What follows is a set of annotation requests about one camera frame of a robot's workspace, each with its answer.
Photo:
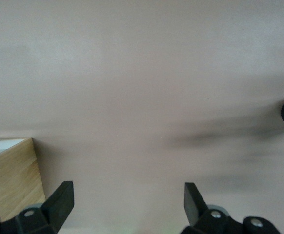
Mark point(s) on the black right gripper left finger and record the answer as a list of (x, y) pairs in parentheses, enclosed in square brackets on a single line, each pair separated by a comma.
[(59, 202)]

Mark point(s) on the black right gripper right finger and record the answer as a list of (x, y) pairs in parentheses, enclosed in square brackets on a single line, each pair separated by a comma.
[(193, 204)]

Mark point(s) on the white-fronted wooden drawer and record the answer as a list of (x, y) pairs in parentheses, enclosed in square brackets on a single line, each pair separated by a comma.
[(0, 145)]

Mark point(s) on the wooden drawer cabinet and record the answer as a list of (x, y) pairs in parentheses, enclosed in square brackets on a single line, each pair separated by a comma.
[(12, 185)]

